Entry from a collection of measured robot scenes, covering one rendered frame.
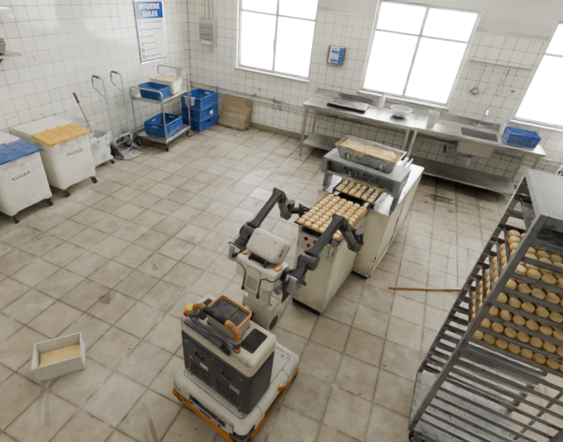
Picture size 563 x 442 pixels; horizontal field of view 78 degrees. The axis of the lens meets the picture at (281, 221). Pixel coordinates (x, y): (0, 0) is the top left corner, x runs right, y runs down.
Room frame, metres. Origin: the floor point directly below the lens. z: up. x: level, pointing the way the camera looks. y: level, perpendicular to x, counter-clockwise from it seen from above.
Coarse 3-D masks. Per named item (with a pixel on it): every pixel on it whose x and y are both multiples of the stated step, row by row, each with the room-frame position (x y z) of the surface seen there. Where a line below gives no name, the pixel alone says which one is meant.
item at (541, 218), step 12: (540, 216) 1.17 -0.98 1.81; (540, 228) 1.16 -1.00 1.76; (528, 240) 1.17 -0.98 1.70; (516, 252) 1.18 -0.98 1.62; (516, 264) 1.16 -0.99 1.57; (504, 276) 1.17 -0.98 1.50; (492, 288) 1.19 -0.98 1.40; (492, 300) 1.16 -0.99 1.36; (480, 312) 1.17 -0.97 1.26; (480, 324) 1.16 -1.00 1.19; (468, 336) 1.17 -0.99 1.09; (456, 348) 1.18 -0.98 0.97; (456, 360) 1.16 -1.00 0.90; (444, 372) 1.17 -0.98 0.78; (432, 396) 1.16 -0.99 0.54; (420, 408) 1.17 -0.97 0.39
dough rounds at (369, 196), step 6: (342, 186) 2.91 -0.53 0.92; (348, 186) 2.93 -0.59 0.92; (354, 186) 2.98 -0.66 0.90; (366, 186) 2.97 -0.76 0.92; (348, 192) 2.84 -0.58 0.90; (354, 192) 2.84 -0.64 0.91; (360, 192) 2.83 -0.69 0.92; (366, 192) 2.86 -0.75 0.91; (372, 192) 2.88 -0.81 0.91; (378, 192) 2.87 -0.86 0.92; (360, 198) 2.75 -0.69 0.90; (366, 198) 2.74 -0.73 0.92; (372, 198) 2.74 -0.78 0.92
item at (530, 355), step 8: (472, 296) 1.50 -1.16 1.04; (472, 304) 1.44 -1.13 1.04; (472, 312) 1.38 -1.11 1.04; (472, 320) 1.32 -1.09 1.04; (480, 336) 1.20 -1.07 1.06; (488, 336) 1.21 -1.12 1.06; (496, 344) 1.18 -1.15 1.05; (504, 344) 1.17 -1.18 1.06; (512, 344) 1.18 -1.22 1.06; (512, 352) 1.14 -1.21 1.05; (520, 352) 1.15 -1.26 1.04; (528, 352) 1.14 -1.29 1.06; (536, 360) 1.10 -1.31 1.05; (544, 360) 1.10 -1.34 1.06; (552, 360) 1.10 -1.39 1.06; (552, 368) 1.07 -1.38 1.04; (560, 368) 1.07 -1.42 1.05
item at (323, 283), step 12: (360, 228) 2.59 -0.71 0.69; (300, 240) 2.24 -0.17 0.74; (300, 252) 2.24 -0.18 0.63; (336, 252) 2.11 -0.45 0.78; (348, 252) 2.42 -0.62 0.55; (324, 264) 2.13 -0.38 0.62; (336, 264) 2.17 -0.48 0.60; (348, 264) 2.52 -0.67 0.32; (312, 276) 2.17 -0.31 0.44; (324, 276) 2.12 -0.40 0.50; (336, 276) 2.25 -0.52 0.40; (312, 288) 2.16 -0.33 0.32; (324, 288) 2.11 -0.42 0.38; (336, 288) 2.33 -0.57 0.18; (300, 300) 2.20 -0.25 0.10; (312, 300) 2.15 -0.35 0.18; (324, 300) 2.11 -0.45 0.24; (312, 312) 2.17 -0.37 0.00
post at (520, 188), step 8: (528, 168) 1.61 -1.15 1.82; (520, 184) 1.59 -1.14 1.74; (520, 192) 1.58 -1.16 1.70; (512, 200) 1.59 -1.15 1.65; (512, 208) 1.58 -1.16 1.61; (504, 216) 1.59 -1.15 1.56; (496, 232) 1.58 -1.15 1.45; (488, 240) 1.60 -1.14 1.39; (488, 248) 1.58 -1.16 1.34; (480, 256) 1.60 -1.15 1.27; (472, 280) 1.58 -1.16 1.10; (448, 320) 1.58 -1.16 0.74; (440, 328) 1.60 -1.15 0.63; (432, 344) 1.59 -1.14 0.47
